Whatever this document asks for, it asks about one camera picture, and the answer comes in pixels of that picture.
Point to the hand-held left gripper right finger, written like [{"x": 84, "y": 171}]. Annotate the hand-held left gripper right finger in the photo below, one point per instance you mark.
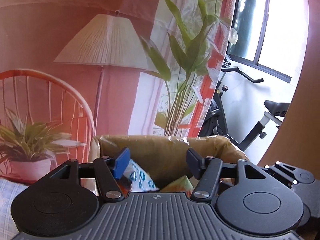
[{"x": 193, "y": 163}]

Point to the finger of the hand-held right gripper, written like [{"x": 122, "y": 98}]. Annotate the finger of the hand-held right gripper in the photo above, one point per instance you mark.
[{"x": 282, "y": 172}]

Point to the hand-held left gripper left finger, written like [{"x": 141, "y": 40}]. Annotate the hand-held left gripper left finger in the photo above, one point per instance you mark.
[{"x": 122, "y": 165}]

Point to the orange snack packet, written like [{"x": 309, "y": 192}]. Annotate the orange snack packet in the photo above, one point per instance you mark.
[{"x": 123, "y": 185}]

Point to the white blue-dotted snack packet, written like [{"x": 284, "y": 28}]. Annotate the white blue-dotted snack packet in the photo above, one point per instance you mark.
[{"x": 140, "y": 177}]

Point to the green snack packet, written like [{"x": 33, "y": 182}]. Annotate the green snack packet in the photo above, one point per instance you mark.
[{"x": 180, "y": 183}]

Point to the taped cardboard box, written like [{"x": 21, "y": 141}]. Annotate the taped cardboard box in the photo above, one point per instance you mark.
[{"x": 162, "y": 155}]

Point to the black exercise bike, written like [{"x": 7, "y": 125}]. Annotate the black exercise bike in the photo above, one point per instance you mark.
[{"x": 252, "y": 135}]

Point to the wooden board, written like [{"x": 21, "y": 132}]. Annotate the wooden board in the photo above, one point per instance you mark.
[{"x": 305, "y": 105}]

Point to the dark framed window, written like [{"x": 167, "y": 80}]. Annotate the dark framed window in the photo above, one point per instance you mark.
[{"x": 250, "y": 17}]

